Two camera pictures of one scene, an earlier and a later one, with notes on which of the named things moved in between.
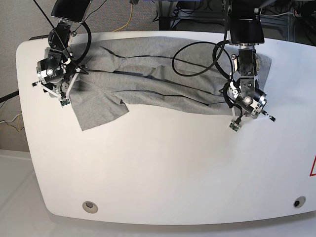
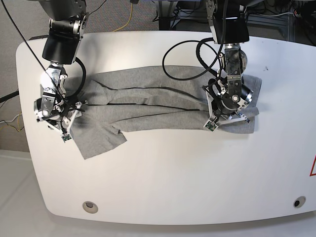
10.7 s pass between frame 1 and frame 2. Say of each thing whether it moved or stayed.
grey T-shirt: moved
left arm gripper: moved
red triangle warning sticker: stayed
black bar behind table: stayed
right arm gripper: moved
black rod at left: stayed
